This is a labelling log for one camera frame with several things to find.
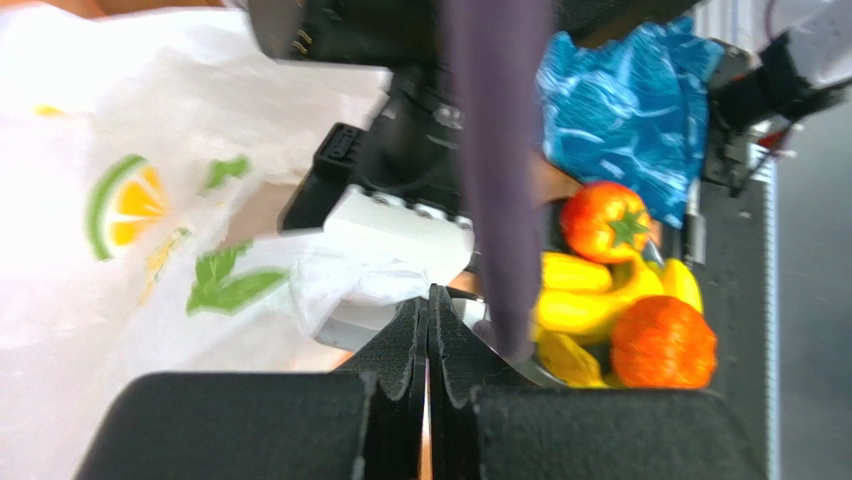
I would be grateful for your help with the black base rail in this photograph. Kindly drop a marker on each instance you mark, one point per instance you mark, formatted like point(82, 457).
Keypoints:
point(731, 263)

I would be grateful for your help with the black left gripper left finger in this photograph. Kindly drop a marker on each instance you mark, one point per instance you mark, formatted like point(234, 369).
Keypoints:
point(361, 421)

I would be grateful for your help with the dark blue ceramic plate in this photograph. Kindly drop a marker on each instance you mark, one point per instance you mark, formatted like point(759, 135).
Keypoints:
point(552, 241)

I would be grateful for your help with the white plastic bag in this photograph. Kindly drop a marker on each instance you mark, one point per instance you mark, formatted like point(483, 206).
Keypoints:
point(135, 154)

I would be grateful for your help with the orange fake bell pepper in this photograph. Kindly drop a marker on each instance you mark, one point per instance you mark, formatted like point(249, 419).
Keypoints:
point(663, 342)

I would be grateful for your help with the aluminium frame base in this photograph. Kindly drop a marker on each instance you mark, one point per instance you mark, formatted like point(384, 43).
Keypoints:
point(810, 270)

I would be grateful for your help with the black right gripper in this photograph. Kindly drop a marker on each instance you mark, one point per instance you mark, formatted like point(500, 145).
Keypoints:
point(408, 152)

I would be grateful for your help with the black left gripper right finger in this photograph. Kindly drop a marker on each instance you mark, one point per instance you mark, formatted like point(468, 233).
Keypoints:
point(490, 422)

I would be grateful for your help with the yellow fake banana bunch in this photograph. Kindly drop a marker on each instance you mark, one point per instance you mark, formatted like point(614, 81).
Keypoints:
point(569, 361)

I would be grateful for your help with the blue patterned cloth bag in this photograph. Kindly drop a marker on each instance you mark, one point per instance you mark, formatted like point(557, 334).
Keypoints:
point(633, 111)

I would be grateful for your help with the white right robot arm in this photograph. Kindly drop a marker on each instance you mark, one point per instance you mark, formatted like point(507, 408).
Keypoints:
point(492, 50)

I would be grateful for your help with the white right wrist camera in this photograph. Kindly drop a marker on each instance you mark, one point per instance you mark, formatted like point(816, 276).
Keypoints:
point(399, 246)

